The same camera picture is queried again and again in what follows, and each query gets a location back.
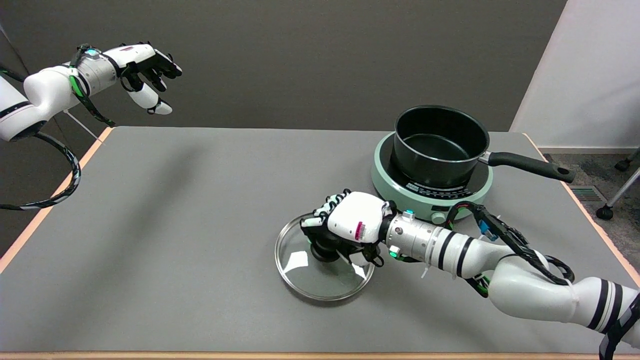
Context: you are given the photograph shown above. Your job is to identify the black looping left arm cable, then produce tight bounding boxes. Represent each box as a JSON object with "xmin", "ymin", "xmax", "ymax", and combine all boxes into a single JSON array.
[{"xmin": 0, "ymin": 130, "xmax": 82, "ymax": 211}]

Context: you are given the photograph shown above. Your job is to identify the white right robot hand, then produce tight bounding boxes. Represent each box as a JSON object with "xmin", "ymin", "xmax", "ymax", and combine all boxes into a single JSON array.
[{"xmin": 300, "ymin": 189, "xmax": 397, "ymax": 268}]

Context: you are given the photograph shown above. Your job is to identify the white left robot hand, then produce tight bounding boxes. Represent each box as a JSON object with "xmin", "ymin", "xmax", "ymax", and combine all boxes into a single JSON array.
[{"xmin": 102, "ymin": 41, "xmax": 183, "ymax": 116}]

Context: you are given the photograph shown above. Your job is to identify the glass pot lid black knob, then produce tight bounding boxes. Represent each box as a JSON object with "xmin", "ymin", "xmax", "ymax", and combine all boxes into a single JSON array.
[{"xmin": 274, "ymin": 212, "xmax": 376, "ymax": 302}]

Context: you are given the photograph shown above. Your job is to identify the floor vent grille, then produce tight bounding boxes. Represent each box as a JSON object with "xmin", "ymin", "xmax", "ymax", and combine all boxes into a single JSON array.
[{"xmin": 569, "ymin": 185, "xmax": 607, "ymax": 203}]

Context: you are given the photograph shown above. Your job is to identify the mint green induction cooker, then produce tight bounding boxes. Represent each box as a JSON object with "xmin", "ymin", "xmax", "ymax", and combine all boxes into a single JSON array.
[{"xmin": 370, "ymin": 131, "xmax": 494, "ymax": 225}]

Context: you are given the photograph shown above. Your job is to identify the black green left wrist cable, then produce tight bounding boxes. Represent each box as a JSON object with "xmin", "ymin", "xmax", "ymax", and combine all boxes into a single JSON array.
[{"xmin": 69, "ymin": 44, "xmax": 117, "ymax": 127}]

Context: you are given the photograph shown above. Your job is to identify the black saucepan with handle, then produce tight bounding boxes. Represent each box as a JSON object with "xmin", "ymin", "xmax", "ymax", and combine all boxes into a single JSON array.
[{"xmin": 392, "ymin": 105, "xmax": 577, "ymax": 189}]

